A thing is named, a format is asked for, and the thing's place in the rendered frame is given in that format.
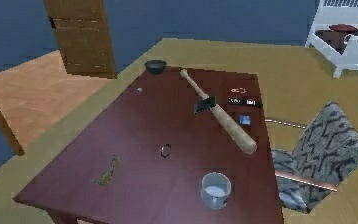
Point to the brown wooden door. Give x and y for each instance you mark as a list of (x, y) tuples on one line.
[(83, 36)]

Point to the black remote control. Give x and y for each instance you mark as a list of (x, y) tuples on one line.
[(245, 101)]

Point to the grey patterned armchair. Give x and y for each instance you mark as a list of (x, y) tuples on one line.
[(323, 150)]

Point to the clear glass mug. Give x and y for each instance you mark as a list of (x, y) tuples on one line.
[(215, 190)]

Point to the small grey round object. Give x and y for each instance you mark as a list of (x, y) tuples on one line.
[(139, 90)]

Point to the blue cellphone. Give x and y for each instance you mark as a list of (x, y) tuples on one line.
[(244, 119)]

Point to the dark red wooden table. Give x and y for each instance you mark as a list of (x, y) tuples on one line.
[(147, 133)]

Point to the dark red round dish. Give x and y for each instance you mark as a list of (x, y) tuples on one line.
[(343, 28)]

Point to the wooden baseball bat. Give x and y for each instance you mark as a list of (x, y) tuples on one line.
[(227, 123)]

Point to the black bowl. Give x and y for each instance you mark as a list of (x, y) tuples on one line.
[(155, 66)]

